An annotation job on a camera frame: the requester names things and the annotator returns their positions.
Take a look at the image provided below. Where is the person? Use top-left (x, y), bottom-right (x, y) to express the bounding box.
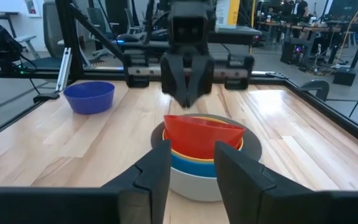
top-left (293, 0), bottom-right (310, 19)

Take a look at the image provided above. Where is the yellow plastic bowl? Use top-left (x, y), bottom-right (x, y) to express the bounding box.
top-left (162, 116), bottom-right (245, 164)

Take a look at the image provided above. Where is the yellow pole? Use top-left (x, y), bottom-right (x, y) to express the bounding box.
top-left (249, 0), bottom-right (257, 55)

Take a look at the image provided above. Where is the red plastic bowl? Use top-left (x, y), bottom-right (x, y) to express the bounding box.
top-left (163, 114), bottom-right (247, 160)

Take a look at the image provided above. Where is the black box on casters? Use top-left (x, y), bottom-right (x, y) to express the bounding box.
top-left (333, 66), bottom-right (358, 87)

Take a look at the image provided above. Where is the black aluminium table frame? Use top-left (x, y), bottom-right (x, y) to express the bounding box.
top-left (0, 0), bottom-right (358, 153)

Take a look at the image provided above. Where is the light blue plastic bowl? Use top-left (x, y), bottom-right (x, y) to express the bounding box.
top-left (170, 151), bottom-right (219, 179)

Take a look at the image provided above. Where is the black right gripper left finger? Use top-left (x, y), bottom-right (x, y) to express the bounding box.
top-left (0, 139), bottom-right (172, 224)

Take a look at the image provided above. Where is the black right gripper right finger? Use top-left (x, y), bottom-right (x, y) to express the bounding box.
top-left (214, 141), bottom-right (358, 224)

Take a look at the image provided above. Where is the yellow hanging cable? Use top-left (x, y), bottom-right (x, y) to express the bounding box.
top-left (334, 0), bottom-right (358, 68)

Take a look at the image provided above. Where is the silver frame bracket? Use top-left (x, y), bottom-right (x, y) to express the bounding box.
top-left (55, 46), bottom-right (73, 93)

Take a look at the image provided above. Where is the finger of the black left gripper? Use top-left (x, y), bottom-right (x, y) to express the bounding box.
top-left (187, 57), bottom-right (216, 108)
top-left (161, 55), bottom-right (188, 108)

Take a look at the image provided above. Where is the dark blue plastic bowl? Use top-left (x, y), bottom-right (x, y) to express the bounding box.
top-left (63, 81), bottom-right (116, 115)

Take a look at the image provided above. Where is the dark grey side table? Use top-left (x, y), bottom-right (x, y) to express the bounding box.
top-left (208, 26), bottom-right (262, 45)

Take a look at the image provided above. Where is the white bottle with yellow label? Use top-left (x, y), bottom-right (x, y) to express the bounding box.
top-left (214, 0), bottom-right (241, 34)

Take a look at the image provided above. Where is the grey office chair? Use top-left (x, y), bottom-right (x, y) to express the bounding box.
top-left (42, 1), bottom-right (71, 71)

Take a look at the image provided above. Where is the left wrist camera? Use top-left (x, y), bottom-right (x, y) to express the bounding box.
top-left (170, 14), bottom-right (208, 46)

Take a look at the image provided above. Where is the long wooden desk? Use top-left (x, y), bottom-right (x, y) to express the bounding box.
top-left (256, 20), bottom-right (343, 43)

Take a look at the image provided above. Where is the black computer tower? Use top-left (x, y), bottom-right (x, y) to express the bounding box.
top-left (280, 42), bottom-right (311, 65)

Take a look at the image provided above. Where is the dark office chair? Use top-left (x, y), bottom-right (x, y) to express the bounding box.
top-left (87, 7), bottom-right (121, 63)

